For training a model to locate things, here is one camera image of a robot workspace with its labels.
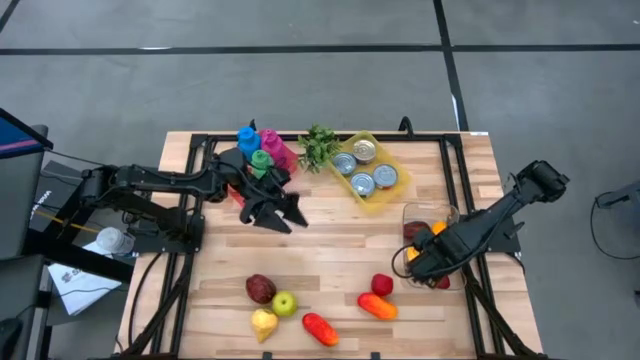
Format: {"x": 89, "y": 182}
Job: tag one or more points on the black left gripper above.
{"x": 265, "y": 187}

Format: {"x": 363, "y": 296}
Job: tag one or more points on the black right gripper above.
{"x": 442, "y": 250}

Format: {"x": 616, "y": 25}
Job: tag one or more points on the small dark red toy fruit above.
{"x": 443, "y": 283}

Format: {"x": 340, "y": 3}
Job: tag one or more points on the yellow toy mango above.
{"x": 412, "y": 254}

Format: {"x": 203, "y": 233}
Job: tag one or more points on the red strawberry fruit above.
{"x": 381, "y": 284}

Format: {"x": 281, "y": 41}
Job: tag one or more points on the green plastic squeeze bottle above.
{"x": 261, "y": 161}

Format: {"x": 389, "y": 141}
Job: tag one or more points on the red and orange toy mango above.
{"x": 377, "y": 306}
{"x": 320, "y": 329}

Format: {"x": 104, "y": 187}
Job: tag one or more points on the pink plastic squeeze bottle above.
{"x": 274, "y": 145}

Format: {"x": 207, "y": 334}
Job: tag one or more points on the blue plastic squeeze bottle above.
{"x": 248, "y": 142}

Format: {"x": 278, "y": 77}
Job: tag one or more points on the large dark maroon toy fruit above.
{"x": 260, "y": 289}

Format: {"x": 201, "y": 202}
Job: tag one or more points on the silver tin can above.
{"x": 385, "y": 176}
{"x": 362, "y": 184}
{"x": 345, "y": 163}

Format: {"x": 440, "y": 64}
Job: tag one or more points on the green toy apple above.
{"x": 284, "y": 303}

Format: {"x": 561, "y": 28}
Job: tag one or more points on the gold-lidded tin can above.
{"x": 364, "y": 151}

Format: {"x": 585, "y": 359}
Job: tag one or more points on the yellow toy pear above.
{"x": 264, "y": 321}

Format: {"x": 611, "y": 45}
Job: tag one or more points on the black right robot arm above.
{"x": 500, "y": 212}

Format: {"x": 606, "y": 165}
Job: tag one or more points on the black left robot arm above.
{"x": 165, "y": 180}

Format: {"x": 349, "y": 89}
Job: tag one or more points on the red translucent plastic bin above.
{"x": 238, "y": 198}

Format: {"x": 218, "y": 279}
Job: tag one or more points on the clear plastic bin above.
{"x": 425, "y": 212}

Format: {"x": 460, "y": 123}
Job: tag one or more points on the small potted green plant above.
{"x": 319, "y": 147}

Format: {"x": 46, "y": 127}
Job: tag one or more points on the yellow translucent plastic bin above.
{"x": 380, "y": 201}

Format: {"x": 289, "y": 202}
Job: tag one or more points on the black clamp hook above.
{"x": 406, "y": 126}
{"x": 253, "y": 125}

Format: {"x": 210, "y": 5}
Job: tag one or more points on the small white label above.
{"x": 478, "y": 133}

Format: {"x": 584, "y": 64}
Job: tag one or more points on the clear plastic water bottle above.
{"x": 115, "y": 241}

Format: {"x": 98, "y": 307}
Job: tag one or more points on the white paper sheet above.
{"x": 80, "y": 287}

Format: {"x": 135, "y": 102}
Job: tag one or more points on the thin yellow rod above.
{"x": 60, "y": 220}

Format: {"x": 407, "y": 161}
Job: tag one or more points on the black case with white lettering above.
{"x": 55, "y": 192}

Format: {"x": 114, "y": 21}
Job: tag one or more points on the dark monitor with blue screen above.
{"x": 20, "y": 135}

